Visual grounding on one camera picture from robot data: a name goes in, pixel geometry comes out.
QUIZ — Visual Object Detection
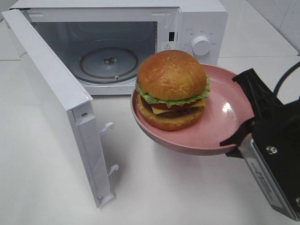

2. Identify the burger with lettuce and cheese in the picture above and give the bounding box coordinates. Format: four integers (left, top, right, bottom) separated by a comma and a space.
135, 50, 210, 131

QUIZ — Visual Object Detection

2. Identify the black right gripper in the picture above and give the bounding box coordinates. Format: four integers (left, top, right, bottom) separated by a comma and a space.
219, 68, 300, 159

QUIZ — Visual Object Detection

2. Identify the white warning label sticker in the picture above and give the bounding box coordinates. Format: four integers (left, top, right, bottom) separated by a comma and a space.
161, 41, 176, 51

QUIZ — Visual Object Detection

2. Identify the upper white power knob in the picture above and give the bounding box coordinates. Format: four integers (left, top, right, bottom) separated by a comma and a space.
191, 35, 211, 56

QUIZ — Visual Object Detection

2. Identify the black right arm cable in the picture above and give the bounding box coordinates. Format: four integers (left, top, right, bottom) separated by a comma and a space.
273, 60, 300, 99

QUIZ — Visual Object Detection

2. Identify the white microwave door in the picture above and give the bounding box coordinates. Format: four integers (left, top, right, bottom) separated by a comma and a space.
3, 9, 119, 206

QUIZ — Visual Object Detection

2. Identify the white microwave oven body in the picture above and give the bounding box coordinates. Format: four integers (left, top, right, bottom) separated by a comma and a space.
8, 0, 228, 95

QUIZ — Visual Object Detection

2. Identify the pink round plate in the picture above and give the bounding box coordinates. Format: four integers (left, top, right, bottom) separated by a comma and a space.
131, 64, 253, 156

